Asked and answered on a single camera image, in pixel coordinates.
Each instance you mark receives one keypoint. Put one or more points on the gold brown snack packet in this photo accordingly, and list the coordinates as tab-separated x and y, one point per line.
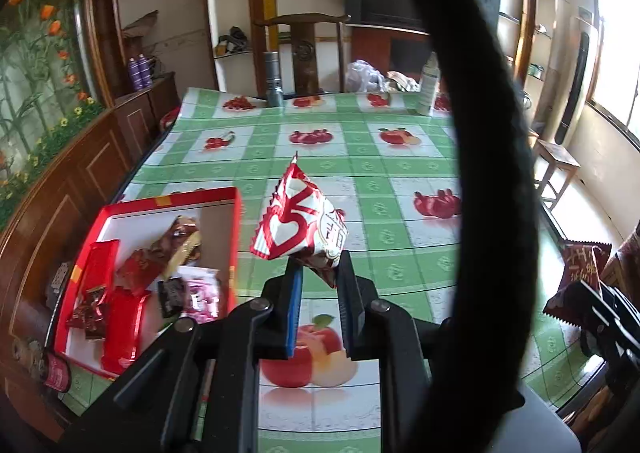
180	243

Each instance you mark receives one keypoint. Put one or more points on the brown patterned bag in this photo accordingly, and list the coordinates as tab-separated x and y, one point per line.
627	258

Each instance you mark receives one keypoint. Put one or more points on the white standing air conditioner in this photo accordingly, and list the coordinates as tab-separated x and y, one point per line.
575	83

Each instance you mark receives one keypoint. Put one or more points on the flower wall mural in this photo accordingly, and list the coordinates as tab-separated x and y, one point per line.
30	83

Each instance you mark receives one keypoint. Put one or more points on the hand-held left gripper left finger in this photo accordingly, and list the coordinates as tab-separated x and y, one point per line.
295	308

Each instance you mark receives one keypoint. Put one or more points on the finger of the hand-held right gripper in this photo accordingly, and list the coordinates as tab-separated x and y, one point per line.
595	308

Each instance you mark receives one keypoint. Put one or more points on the white plastic bag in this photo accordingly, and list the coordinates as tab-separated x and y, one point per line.
365	75

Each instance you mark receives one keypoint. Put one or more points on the dark red foil snack packet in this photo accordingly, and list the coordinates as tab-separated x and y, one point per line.
137	268

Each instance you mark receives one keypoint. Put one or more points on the wooden stool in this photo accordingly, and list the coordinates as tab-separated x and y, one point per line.
557	155

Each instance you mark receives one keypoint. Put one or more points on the pink snack packet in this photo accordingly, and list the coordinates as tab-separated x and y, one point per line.
202	300

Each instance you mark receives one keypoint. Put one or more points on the dark red triangular snack packet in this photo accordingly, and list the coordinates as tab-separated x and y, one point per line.
575	268

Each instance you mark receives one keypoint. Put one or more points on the wooden chair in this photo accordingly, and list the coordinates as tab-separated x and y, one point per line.
305	53

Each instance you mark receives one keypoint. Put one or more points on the long red snack packet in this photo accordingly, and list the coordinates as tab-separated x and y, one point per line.
122	333
97	273

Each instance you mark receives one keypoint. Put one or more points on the brown wooden cabinet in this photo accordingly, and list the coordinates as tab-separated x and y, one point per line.
75	173

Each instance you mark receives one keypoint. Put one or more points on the white red heart snack packet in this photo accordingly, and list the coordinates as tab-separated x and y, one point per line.
295	223

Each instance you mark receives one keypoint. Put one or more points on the window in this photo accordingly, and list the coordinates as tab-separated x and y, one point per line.
620	58

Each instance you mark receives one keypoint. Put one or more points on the fruit print tablecloth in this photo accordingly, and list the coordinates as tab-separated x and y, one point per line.
390	233

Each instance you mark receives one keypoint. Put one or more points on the white spray bottle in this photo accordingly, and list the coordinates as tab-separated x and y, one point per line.
427	88

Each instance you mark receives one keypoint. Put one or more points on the red printed can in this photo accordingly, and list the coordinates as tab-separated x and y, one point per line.
56	374

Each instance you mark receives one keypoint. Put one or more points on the purple bottle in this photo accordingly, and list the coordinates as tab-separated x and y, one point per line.
145	71
133	74

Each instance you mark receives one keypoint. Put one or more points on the beige crumpled bag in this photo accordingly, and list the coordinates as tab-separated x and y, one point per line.
401	80

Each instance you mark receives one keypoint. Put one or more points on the black purple snack packet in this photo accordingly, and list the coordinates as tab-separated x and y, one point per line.
172	297

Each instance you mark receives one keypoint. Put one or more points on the red gift box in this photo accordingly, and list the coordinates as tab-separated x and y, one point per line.
140	225

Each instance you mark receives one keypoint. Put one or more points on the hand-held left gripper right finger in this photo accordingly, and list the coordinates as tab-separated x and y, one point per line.
350	318

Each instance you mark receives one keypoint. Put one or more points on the dark bundled object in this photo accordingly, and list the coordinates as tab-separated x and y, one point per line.
232	39

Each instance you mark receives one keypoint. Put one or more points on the grey metal cup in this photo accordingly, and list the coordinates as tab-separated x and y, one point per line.
273	78

